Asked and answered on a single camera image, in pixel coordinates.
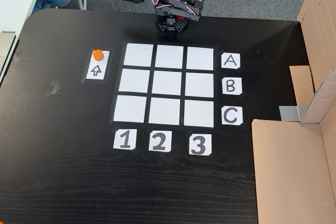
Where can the round orange token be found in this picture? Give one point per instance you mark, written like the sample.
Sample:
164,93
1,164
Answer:
98,54

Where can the white nine-square grid sheet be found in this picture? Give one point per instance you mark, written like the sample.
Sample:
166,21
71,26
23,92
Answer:
168,83

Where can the black and red clamp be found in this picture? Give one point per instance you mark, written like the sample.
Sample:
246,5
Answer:
180,17

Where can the paper sheet with arrow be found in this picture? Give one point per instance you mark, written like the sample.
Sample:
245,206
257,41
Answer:
97,70

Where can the crumpled clear tape piece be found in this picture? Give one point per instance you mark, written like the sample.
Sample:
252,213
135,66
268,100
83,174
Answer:
53,89

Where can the paper sheet letter A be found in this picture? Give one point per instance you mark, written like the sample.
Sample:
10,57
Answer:
230,61

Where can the flat clear tape piece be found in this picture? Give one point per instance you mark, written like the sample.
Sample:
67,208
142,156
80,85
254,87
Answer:
19,56

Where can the paper sheet letter B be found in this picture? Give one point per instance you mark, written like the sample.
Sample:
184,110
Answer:
231,86

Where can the paper sheet number 1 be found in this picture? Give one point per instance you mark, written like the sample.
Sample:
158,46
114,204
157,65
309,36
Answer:
124,139

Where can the paper sheet number 2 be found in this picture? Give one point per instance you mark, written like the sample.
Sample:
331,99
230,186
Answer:
160,141

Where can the paper sheet letter C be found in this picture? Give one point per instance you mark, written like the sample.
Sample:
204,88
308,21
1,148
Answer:
231,115

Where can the paper sheet number 3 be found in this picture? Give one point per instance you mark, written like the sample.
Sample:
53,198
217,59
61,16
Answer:
200,144

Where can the grey tape strip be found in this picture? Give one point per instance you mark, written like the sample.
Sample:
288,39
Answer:
290,112

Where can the brown cardboard screen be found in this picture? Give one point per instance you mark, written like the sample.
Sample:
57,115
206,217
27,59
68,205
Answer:
291,171

